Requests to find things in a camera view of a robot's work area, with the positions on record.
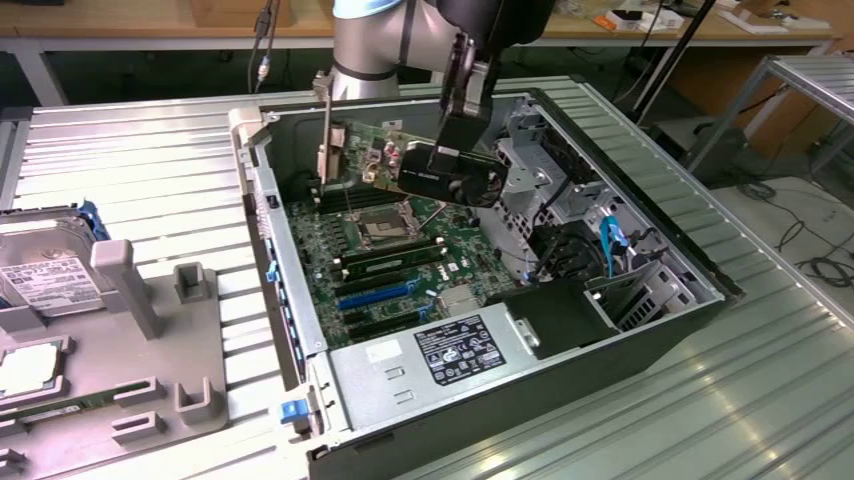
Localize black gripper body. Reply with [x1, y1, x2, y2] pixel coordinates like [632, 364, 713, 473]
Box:
[436, 0, 555, 54]

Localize green graphics card black fan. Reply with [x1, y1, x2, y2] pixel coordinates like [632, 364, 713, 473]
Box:
[311, 69, 509, 210]

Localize silver drive cage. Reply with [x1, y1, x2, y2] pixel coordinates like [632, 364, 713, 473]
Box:
[476, 137, 601, 281]

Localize metal socket cover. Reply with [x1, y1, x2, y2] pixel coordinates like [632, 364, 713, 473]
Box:
[396, 195, 447, 236]

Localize black RAM slot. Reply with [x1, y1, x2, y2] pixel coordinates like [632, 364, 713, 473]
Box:
[312, 182, 381, 202]
[317, 190, 409, 214]

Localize CPU socket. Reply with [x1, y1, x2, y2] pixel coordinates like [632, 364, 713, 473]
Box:
[356, 207, 421, 251]

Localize green motherboard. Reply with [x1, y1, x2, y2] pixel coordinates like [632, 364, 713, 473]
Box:
[285, 192, 521, 349]

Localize orange and white box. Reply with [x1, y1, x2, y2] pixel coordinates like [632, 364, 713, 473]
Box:
[595, 8, 685, 32]

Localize green RAM stick in slot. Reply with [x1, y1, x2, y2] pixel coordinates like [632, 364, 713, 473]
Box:
[345, 244, 441, 276]

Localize black slanted pole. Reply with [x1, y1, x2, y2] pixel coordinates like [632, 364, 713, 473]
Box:
[629, 0, 719, 124]

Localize long black expansion slot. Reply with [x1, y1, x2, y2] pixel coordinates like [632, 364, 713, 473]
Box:
[332, 273, 407, 297]

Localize silver chipset heatsink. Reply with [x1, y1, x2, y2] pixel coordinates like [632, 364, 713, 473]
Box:
[436, 287, 479, 314]

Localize blue expansion slot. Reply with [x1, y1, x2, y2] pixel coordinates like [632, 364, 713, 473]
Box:
[337, 282, 409, 310]

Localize black open PC case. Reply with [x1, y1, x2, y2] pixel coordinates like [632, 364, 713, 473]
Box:
[228, 87, 746, 480]

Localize black floor stand base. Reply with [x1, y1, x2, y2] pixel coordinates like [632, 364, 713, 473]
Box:
[649, 119, 748, 171]

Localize white flat package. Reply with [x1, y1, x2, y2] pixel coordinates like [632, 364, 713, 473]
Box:
[716, 0, 790, 35]

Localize black plastic shroud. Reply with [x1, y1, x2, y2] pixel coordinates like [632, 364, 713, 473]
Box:
[485, 282, 621, 361]

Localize silver disk bay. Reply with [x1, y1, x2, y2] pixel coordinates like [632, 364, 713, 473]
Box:
[583, 259, 725, 334]

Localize silver power supply with label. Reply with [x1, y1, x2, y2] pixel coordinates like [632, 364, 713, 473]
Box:
[319, 302, 535, 436]

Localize wooden workbench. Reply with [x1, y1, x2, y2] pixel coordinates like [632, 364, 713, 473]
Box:
[0, 0, 843, 51]

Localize blue disk caddy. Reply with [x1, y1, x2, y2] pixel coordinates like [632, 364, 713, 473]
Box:
[73, 199, 112, 246]

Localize silver hard disk white label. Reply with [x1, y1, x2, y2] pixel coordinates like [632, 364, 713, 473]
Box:
[0, 214, 101, 319]

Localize grey parts rack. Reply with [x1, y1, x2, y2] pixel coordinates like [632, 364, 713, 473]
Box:
[0, 238, 232, 480]

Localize silver CPU chip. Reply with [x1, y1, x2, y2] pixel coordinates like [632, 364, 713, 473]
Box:
[0, 342, 61, 396]

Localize green RAM stick on rack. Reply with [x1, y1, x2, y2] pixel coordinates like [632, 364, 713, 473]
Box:
[0, 394, 88, 424]

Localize black wire bundle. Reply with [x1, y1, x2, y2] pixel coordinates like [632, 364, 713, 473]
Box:
[532, 224, 601, 286]

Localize blue flat wire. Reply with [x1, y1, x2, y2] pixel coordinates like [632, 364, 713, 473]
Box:
[599, 214, 632, 279]

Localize metal frame slatted table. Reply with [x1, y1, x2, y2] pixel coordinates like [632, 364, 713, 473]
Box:
[685, 54, 854, 171]

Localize black floor cables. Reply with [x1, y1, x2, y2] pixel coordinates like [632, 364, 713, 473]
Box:
[732, 174, 854, 289]

